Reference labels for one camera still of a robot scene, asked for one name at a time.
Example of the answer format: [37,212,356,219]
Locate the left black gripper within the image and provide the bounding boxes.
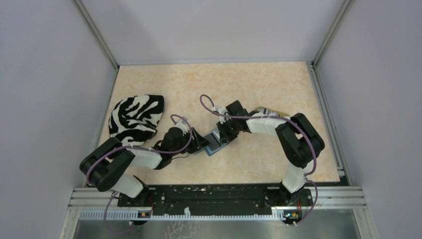
[171,126,212,156]

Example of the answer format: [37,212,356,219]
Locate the purple cable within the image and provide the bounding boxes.
[200,95,319,228]
[86,114,194,235]

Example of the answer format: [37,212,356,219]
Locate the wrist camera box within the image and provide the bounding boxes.
[175,117,189,134]
[213,106,228,121]

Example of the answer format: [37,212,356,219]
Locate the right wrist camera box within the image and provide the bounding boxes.
[213,106,228,121]

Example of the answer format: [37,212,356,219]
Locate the zebra striped cloth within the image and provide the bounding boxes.
[108,95,165,146]

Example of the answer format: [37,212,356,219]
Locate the cream oval card tray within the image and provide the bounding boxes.
[254,106,290,117]

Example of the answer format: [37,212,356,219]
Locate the black credit card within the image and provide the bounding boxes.
[209,138,221,151]

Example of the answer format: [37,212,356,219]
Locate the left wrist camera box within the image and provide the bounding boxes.
[175,117,189,134]

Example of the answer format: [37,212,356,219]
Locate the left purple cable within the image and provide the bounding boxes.
[86,114,194,235]

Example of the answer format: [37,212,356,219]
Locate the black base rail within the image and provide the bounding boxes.
[118,184,314,224]

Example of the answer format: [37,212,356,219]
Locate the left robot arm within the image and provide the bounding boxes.
[79,127,210,206]

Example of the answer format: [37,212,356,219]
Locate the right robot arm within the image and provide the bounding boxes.
[212,101,325,205]

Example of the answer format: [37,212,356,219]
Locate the blue card holder wallet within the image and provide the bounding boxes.
[195,127,228,157]

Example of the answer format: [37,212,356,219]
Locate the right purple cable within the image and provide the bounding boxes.
[200,95,319,228]

